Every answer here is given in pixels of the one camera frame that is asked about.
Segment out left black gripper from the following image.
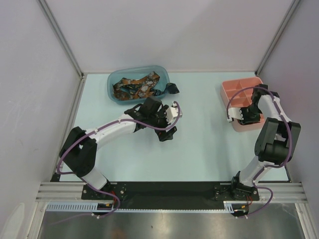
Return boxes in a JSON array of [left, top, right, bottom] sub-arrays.
[[148, 105, 176, 141]]

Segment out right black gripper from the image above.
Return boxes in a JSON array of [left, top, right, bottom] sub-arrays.
[[236, 104, 262, 124]]

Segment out black tie orange flowers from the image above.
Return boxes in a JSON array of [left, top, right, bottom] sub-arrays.
[[238, 120, 260, 125]]

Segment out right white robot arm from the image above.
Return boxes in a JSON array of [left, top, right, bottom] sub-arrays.
[[226, 84, 301, 200]]

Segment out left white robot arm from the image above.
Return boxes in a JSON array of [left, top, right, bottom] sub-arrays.
[[57, 97, 182, 199]]

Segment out pink divided organizer tray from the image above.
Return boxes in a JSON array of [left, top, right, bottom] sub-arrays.
[[220, 77, 265, 132]]

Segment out dark navy patterned tie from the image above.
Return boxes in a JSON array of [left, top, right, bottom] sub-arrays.
[[121, 83, 179, 98]]

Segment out brown grey floral tie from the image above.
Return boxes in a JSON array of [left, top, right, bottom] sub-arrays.
[[113, 71, 160, 101]]

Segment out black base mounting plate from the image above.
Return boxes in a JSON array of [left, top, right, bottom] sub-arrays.
[[81, 181, 260, 210]]

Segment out blue plastic tub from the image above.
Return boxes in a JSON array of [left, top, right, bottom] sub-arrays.
[[106, 65, 171, 105]]

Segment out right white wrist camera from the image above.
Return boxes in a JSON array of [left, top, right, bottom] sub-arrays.
[[226, 108, 244, 122]]

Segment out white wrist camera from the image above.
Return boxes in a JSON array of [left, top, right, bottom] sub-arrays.
[[226, 108, 244, 122], [165, 102, 183, 124]]

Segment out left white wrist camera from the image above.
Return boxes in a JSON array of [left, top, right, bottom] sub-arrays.
[[165, 102, 183, 124]]

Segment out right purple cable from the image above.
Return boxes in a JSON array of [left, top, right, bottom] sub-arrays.
[[226, 86, 294, 219]]

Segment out purple cable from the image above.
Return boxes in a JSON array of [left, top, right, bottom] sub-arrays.
[[56, 101, 181, 220], [226, 86, 294, 219]]

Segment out aluminium frame rail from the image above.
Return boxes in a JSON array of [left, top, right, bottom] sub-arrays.
[[36, 182, 308, 203]]

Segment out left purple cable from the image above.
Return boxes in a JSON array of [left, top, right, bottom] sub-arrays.
[[56, 101, 181, 220]]

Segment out white slotted cable duct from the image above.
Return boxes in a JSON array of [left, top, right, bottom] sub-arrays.
[[46, 201, 248, 213]]

